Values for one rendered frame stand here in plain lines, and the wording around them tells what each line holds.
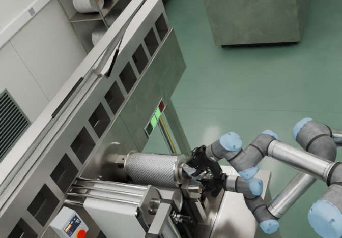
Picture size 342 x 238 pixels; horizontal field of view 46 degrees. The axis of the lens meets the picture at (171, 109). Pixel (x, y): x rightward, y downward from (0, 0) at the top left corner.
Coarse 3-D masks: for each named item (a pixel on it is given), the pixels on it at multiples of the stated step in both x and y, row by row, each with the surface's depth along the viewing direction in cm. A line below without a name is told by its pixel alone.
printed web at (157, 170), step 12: (132, 156) 186; (144, 156) 184; (156, 156) 182; (168, 156) 180; (132, 168) 183; (144, 168) 180; (156, 168) 177; (168, 168) 175; (144, 180) 184; (156, 180) 180; (168, 180) 176; (144, 228) 157
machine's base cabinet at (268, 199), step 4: (268, 192) 217; (268, 196) 216; (268, 200) 216; (260, 228) 203; (260, 232) 203; (264, 232) 210; (276, 232) 237; (260, 236) 203; (264, 236) 211; (268, 236) 219; (272, 236) 228; (276, 236) 237; (280, 236) 249
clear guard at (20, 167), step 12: (108, 48) 153; (96, 72) 176; (84, 84) 156; (72, 96) 137; (60, 120) 155; (48, 132) 140; (36, 144) 126; (24, 156) 114; (24, 168) 142; (12, 180) 127; (0, 192) 115
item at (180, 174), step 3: (183, 162) 179; (180, 165) 176; (183, 165) 176; (186, 165) 179; (180, 168) 175; (180, 171) 175; (183, 171) 176; (180, 174) 175; (183, 174) 176; (186, 174) 179; (180, 177) 176; (183, 177) 176
